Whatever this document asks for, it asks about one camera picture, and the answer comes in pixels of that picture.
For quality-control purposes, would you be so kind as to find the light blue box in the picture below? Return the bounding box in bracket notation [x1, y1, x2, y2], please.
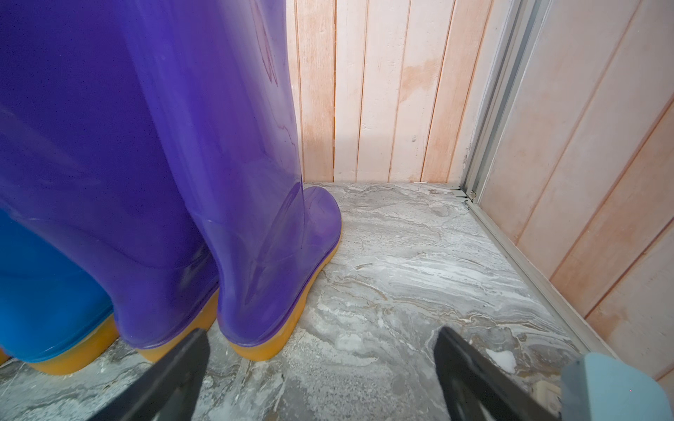
[531, 353, 673, 420]

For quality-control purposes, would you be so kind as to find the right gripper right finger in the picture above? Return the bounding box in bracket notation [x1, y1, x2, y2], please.
[434, 326, 555, 420]

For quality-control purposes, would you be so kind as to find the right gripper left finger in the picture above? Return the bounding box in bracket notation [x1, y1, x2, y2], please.
[91, 329, 210, 420]

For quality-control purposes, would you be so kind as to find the purple rain boot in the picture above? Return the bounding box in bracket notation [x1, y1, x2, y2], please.
[118, 1, 342, 361]
[1, 1, 218, 361]

